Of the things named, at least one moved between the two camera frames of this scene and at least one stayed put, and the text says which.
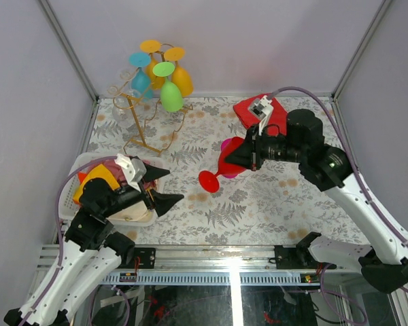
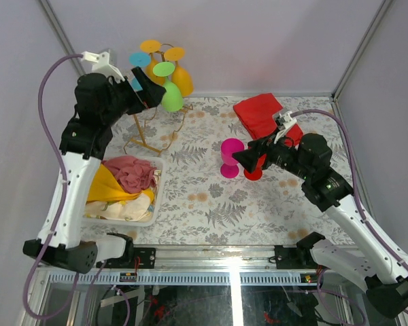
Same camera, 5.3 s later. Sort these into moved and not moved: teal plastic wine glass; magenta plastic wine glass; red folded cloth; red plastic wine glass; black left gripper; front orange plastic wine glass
Moved: black left gripper; red plastic wine glass
Not moved: red folded cloth; teal plastic wine glass; magenta plastic wine glass; front orange plastic wine glass
